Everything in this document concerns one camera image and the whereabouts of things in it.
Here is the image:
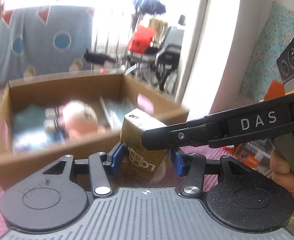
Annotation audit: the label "person right hand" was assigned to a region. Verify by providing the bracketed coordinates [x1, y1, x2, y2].
[270, 147, 294, 199]

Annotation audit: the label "wheelchair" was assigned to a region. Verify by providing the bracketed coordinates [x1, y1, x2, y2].
[124, 15, 184, 92]

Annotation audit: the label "pink checkered tablecloth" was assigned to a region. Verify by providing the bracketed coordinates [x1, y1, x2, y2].
[0, 119, 273, 238]

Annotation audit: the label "dark blue hanging clothes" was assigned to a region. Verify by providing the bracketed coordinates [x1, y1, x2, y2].
[133, 0, 167, 16]

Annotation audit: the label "red plastic bag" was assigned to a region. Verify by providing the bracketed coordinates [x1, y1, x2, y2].
[126, 25, 156, 54]

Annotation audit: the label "beige hanging towel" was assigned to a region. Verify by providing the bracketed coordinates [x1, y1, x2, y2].
[149, 18, 168, 46]

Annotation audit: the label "teal waffle cloth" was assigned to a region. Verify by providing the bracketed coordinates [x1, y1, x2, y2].
[12, 105, 46, 139]

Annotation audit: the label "brown cardboard box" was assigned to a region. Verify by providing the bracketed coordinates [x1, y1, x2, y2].
[0, 72, 189, 190]

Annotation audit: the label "blue bandage box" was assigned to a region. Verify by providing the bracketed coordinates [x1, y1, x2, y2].
[12, 131, 64, 153]

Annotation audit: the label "blue patterned hanging sheet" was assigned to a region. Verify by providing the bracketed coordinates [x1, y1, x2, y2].
[0, 5, 94, 85]

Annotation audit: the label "pink white plush toy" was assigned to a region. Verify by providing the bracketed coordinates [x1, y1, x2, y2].
[44, 100, 106, 139]

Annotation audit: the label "blue face mask pack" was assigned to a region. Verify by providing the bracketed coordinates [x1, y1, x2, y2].
[100, 96, 135, 130]

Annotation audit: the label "brown tissue pack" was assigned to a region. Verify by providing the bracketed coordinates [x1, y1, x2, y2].
[120, 108, 168, 184]

